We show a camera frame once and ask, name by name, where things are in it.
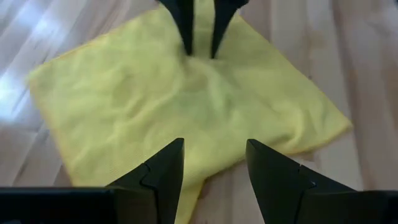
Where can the yellow microfiber towel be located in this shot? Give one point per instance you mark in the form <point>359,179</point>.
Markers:
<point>155,99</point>

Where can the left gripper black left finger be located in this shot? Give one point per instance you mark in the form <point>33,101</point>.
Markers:
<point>155,186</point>

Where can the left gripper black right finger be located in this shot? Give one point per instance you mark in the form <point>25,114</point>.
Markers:
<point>280,186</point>

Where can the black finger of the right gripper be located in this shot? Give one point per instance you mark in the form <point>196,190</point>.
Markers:
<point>228,21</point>
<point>183,21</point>

